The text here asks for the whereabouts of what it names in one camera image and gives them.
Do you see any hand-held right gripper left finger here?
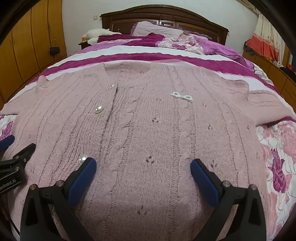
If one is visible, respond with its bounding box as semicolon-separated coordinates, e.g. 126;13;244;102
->
20;157;97;241

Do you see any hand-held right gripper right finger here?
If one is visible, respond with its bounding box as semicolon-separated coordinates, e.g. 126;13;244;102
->
190;159;269;241

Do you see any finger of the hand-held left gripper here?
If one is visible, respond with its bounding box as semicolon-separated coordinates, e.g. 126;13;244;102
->
0;143;37;173
0;135;16;152

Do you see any pink knitted cardigan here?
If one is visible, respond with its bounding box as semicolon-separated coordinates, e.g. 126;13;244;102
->
0;61;294;241

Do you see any wooden wardrobe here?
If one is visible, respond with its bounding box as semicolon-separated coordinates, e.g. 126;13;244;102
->
0;0;68;109

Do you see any small black hanging bag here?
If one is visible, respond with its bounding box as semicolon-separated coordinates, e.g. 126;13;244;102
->
48;14;61;56

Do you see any dark wooden nightstand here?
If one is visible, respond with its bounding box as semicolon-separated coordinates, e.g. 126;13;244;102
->
78;37;100;50

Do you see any low wooden cabinet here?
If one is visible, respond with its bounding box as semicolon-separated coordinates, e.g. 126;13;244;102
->
243;50;296;102

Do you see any floral striped bed sheet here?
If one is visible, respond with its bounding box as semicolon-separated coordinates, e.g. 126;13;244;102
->
0;42;296;241

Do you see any purple floral folded quilt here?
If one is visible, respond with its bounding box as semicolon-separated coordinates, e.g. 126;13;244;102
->
97;32;255;70

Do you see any dark cloth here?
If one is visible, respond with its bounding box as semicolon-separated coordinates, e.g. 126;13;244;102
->
280;64;296;75
243;42;257;56

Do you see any cream orange curtain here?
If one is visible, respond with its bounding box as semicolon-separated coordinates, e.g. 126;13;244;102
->
245;13;290;67

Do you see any lilac pillow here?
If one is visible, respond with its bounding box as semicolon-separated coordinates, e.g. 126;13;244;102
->
132;21;185;39

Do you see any dark wooden headboard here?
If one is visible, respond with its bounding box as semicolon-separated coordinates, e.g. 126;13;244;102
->
100;5;229;45

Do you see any black cable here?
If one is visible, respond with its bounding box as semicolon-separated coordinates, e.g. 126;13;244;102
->
3;207;21;235

